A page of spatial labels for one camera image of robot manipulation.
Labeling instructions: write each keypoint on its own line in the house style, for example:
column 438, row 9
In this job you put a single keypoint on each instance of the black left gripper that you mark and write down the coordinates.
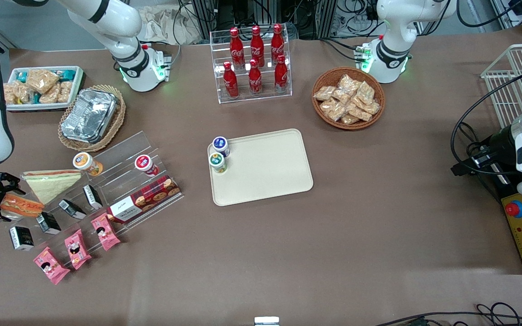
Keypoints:
column 499, row 146

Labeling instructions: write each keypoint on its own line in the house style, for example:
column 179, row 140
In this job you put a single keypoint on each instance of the ham lettuce sandwich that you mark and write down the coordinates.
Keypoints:
column 23, row 206

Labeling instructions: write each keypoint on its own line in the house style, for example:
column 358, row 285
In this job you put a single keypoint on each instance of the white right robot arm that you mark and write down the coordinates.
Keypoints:
column 125, row 27

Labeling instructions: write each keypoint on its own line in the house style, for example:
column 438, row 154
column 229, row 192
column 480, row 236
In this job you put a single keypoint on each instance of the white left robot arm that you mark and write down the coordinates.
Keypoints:
column 392, row 54

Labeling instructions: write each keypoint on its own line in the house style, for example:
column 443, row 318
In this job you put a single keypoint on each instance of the triangular wrapped sandwich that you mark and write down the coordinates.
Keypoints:
column 50, row 185

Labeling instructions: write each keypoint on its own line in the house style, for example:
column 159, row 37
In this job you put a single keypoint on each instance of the beige plastic tray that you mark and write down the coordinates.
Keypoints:
column 265, row 170

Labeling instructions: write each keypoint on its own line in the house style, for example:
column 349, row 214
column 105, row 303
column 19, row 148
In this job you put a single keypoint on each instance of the small black box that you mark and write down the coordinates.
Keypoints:
column 49, row 223
column 72, row 209
column 92, row 197
column 21, row 238

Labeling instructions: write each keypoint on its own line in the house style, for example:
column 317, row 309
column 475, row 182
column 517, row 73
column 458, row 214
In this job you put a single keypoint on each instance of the pink snack packet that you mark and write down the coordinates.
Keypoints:
column 77, row 249
column 50, row 266
column 105, row 232

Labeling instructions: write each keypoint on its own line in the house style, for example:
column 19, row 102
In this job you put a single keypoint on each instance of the orange-lid yogurt cup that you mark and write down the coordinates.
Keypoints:
column 84, row 161

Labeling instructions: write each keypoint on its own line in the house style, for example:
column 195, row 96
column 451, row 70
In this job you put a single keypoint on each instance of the clear-wrapped rice cracker packet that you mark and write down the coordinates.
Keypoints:
column 332, row 109
column 42, row 80
column 350, row 119
column 50, row 95
column 365, row 92
column 65, row 92
column 371, row 107
column 9, row 94
column 360, row 112
column 324, row 93
column 23, row 93
column 349, row 83

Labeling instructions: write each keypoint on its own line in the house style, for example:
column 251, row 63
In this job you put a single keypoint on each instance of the aluminium foil container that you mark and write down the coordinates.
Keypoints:
column 89, row 115

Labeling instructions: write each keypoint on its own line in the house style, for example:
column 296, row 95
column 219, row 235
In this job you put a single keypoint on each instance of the teal snack packet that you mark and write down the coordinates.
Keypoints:
column 67, row 74
column 21, row 77

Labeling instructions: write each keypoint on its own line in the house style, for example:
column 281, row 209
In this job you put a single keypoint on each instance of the clear acrylic stepped stand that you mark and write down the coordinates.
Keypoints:
column 125, row 149

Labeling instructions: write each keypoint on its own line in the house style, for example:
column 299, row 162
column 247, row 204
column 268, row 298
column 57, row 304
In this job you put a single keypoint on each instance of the oval light wicker basket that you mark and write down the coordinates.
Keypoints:
column 113, row 122

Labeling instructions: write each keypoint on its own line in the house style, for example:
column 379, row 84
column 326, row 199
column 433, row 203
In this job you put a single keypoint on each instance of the white rectangular snack bin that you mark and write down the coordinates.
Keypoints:
column 77, row 83

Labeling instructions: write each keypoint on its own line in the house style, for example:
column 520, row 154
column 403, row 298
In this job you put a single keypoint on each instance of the red-lid yogurt cup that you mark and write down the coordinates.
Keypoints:
column 144, row 163

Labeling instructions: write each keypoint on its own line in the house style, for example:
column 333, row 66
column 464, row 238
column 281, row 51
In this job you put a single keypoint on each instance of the red plaid cookie box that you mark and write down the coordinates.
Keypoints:
column 152, row 197

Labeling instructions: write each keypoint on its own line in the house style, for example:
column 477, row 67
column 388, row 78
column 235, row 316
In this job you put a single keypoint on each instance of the round brown wicker basket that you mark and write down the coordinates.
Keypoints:
column 322, row 77

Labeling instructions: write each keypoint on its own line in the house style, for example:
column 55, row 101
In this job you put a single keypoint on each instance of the clear acrylic bottle rack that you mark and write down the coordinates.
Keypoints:
column 283, row 86

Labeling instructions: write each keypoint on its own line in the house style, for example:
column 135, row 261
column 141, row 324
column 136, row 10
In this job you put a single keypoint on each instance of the red cola bottle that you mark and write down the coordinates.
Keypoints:
column 230, row 83
column 257, row 45
column 277, row 43
column 236, row 47
column 281, row 77
column 255, row 81

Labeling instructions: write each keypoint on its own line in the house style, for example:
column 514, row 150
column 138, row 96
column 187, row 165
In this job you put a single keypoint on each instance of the green-lid yogurt cup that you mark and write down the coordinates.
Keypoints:
column 217, row 160

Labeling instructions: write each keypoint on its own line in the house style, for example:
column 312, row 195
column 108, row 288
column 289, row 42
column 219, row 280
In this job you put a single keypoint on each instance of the blue-lid yogurt cup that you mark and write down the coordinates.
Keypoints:
column 220, row 145

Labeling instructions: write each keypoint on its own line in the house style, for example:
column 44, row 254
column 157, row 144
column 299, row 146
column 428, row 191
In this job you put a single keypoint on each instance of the crumpled beige cloth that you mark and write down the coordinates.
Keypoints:
column 161, row 27

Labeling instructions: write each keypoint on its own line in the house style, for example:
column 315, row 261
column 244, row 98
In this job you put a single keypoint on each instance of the white small device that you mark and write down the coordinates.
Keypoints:
column 266, row 321

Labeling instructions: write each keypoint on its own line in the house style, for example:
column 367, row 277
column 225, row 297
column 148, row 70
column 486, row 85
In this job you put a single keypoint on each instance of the aluminium frame rack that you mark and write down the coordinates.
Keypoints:
column 215, row 13

